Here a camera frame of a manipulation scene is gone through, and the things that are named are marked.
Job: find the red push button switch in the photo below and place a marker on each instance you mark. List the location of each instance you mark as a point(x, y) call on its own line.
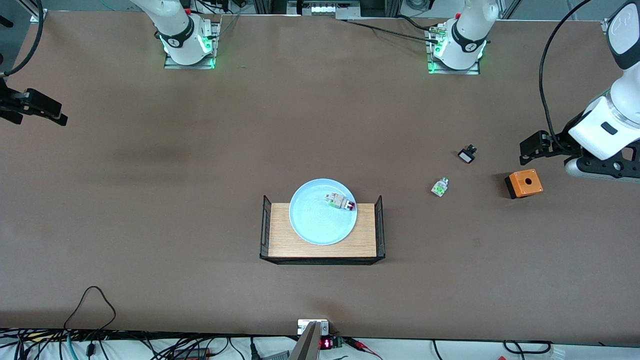
point(340, 201)

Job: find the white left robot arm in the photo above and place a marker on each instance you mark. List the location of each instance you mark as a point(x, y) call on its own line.
point(467, 30)

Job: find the green push button switch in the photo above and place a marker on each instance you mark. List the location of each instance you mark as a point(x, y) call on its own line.
point(440, 188)

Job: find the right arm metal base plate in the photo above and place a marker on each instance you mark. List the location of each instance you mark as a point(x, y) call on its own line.
point(190, 66)

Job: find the silver metal bracket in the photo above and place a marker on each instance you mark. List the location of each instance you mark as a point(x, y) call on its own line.
point(302, 327)

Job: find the orange box with round hole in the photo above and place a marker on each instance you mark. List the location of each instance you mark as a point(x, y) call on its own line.
point(525, 186)

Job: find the white power strip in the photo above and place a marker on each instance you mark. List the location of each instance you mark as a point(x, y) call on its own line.
point(325, 9)

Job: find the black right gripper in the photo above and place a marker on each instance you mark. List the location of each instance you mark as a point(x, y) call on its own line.
point(11, 103)

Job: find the red test lead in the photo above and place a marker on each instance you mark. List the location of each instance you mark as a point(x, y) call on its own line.
point(356, 343)

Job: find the circuit board red display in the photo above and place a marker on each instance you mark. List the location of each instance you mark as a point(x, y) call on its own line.
point(326, 344)

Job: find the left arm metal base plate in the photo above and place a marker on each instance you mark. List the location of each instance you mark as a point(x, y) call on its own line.
point(435, 71)

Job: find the small black switch module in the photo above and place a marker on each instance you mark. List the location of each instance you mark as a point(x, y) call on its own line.
point(466, 156)

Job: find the grey metal mounting bar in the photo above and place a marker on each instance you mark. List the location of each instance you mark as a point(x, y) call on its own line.
point(306, 347)

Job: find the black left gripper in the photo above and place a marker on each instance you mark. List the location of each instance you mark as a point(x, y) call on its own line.
point(561, 140)

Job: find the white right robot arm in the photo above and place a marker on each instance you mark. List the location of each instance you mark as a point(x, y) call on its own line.
point(175, 30)

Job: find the light blue round plate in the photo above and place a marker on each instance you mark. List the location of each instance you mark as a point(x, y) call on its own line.
point(320, 225)

